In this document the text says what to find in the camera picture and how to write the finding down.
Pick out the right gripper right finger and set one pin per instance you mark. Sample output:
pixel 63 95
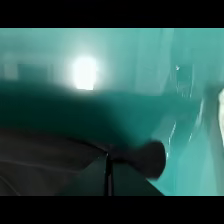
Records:
pixel 128 183

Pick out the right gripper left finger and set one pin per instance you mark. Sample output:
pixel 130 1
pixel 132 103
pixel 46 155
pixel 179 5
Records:
pixel 95 181

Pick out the black garment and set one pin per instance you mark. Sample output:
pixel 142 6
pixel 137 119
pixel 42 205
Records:
pixel 40 160

